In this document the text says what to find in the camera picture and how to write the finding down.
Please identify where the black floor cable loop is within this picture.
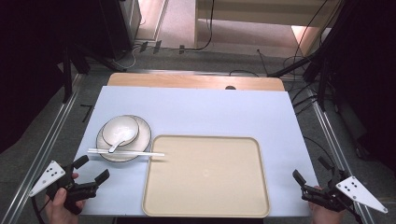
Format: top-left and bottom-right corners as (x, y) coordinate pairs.
(229, 69), (260, 77)

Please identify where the pale blue table board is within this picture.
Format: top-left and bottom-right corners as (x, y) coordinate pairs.
(64, 85), (319, 218)

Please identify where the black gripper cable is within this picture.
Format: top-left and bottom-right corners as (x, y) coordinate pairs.
(349, 204), (364, 224)
(30, 195), (50, 224)

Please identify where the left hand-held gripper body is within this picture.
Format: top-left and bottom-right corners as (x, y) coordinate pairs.
(28, 160), (100, 217)

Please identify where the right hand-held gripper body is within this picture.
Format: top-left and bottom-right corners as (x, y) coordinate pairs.
(300, 175), (389, 215)

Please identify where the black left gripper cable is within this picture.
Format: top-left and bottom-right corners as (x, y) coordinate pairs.
(30, 195), (50, 224)

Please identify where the light wooden furniture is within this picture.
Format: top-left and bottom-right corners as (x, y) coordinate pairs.
(194, 0), (332, 57)

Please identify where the black hanging cable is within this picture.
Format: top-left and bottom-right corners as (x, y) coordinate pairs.
(292, 0), (331, 64)
(178, 0), (216, 52)

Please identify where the white bowl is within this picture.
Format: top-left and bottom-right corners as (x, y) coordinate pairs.
(101, 115), (140, 147)

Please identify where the beige tray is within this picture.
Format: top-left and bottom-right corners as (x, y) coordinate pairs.
(141, 133), (271, 218)

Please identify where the person's left hand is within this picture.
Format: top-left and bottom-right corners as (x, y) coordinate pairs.
(44, 172), (87, 224)

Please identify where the black curtain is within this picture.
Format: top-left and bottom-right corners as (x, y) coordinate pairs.
(323, 0), (396, 172)
(0, 0), (106, 154)

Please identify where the white spoon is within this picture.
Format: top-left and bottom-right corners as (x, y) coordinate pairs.
(107, 129), (137, 154)

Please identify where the thin black floor cable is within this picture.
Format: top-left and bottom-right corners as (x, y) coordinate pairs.
(303, 135), (336, 163)

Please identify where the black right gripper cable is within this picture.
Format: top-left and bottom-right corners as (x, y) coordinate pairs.
(349, 204), (364, 224)

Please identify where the black stand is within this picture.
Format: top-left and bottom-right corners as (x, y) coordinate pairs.
(60, 43), (125, 105)
(267, 46), (332, 113)

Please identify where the white cable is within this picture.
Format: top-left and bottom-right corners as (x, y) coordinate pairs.
(113, 45), (141, 70)

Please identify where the aluminium rail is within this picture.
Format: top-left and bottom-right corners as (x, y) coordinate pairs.
(0, 73), (85, 224)
(306, 88), (376, 224)

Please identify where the person's right hand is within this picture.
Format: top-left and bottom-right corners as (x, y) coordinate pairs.
(307, 185), (347, 224)

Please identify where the dark cabinet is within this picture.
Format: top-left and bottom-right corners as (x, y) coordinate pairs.
(99, 0), (143, 60)

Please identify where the white plate with dark rim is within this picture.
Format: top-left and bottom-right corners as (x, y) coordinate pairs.
(95, 114), (152, 163)

